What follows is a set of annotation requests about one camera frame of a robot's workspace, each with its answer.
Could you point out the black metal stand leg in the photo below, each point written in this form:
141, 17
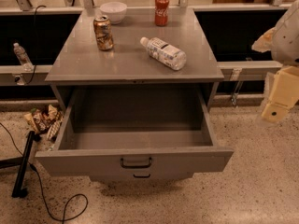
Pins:
18, 191

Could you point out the open grey top drawer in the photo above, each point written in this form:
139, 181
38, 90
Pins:
168, 123

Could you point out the grey metal drawer cabinet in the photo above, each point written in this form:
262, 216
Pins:
81, 64

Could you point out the gold patterned drink can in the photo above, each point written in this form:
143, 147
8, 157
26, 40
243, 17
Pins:
103, 34

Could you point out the clear plastic bottle white label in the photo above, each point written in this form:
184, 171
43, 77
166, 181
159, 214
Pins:
164, 53

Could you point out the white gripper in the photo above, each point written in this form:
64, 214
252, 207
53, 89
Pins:
287, 38

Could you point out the white ceramic bowl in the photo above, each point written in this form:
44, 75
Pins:
116, 11

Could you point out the small clear water bottle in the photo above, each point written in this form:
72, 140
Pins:
23, 57

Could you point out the black drawer handle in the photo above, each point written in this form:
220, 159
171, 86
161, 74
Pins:
125, 164

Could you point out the crumpled chip bag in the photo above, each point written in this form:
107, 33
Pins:
46, 121

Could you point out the red coca-cola can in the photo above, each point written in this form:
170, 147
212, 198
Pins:
161, 12

